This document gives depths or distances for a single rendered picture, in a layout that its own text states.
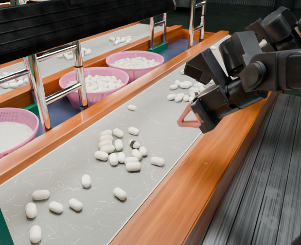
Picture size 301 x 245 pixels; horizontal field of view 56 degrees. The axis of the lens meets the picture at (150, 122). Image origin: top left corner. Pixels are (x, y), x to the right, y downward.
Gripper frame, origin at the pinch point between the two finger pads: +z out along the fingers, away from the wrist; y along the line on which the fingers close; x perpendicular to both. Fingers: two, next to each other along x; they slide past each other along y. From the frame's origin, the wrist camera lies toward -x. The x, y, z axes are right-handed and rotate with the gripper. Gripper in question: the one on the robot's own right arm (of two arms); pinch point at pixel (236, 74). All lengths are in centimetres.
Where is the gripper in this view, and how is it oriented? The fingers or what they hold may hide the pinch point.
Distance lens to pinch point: 95.2
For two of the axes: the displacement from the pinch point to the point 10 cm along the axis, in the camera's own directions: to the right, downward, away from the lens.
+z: -6.5, 3.6, 6.7
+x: 5.6, 8.2, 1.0
